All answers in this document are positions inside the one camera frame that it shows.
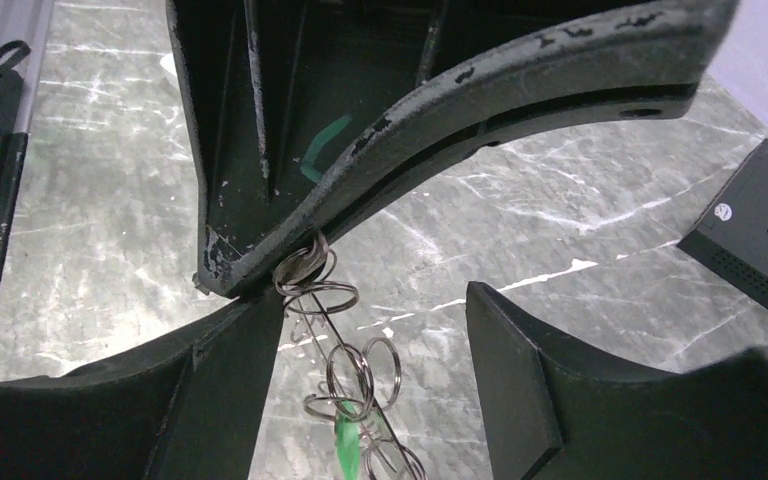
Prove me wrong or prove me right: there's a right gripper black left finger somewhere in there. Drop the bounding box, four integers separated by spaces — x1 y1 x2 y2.
0 293 283 479

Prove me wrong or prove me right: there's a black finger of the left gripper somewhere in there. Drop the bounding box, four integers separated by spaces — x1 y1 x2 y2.
211 1 738 298
167 1 447 295

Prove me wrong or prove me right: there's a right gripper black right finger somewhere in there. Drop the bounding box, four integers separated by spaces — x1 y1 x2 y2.
466 281 768 479

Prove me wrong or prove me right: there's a green key tag with keys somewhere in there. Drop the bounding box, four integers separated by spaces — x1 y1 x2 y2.
334 397 362 480

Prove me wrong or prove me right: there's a metal disc with keyrings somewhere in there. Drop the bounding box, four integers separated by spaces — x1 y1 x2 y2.
272 232 428 479

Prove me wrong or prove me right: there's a black rectangular box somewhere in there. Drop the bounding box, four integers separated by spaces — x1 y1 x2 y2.
678 139 768 310

